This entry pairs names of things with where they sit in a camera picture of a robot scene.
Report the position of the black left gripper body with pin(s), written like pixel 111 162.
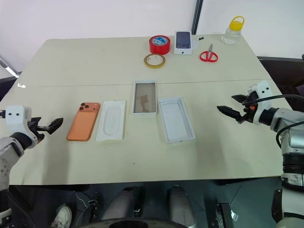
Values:
pixel 38 135

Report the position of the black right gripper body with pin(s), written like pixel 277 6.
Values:
pixel 249 111

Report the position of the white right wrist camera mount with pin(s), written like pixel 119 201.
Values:
pixel 260 91

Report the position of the black vertical post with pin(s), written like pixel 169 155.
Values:
pixel 196 16

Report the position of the yellow clear tape roll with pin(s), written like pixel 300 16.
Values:
pixel 146 62

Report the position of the red adhesive tape roll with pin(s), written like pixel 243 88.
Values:
pixel 159 45

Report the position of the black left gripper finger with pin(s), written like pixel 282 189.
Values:
pixel 54 124
pixel 35 119

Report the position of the grey rounded leg shape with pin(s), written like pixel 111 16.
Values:
pixel 180 205
pixel 123 204

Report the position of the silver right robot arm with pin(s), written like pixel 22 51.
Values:
pixel 291 140

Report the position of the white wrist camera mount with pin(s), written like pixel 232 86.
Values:
pixel 260 91
pixel 16 118

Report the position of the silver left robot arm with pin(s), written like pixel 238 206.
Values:
pixel 9 152

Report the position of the small black clip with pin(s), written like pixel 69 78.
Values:
pixel 201 38

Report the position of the white shoe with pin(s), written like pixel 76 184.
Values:
pixel 62 216

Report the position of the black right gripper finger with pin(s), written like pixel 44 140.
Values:
pixel 240 98
pixel 231 111

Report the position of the open box with brown insert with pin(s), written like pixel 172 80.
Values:
pixel 145 97

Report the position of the orange smartphone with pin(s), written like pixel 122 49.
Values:
pixel 82 125

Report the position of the white moulded insert tray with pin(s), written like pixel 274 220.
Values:
pixel 111 121

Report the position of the dark chair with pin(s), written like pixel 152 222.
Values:
pixel 285 73

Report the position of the metal bar fixture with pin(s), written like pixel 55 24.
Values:
pixel 8 67

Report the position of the clear jar yellow lid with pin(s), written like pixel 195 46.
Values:
pixel 231 33

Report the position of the white box purple phone print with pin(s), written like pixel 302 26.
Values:
pixel 183 42

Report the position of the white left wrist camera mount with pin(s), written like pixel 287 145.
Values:
pixel 16 118

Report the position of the white phone box base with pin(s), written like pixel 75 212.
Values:
pixel 177 121

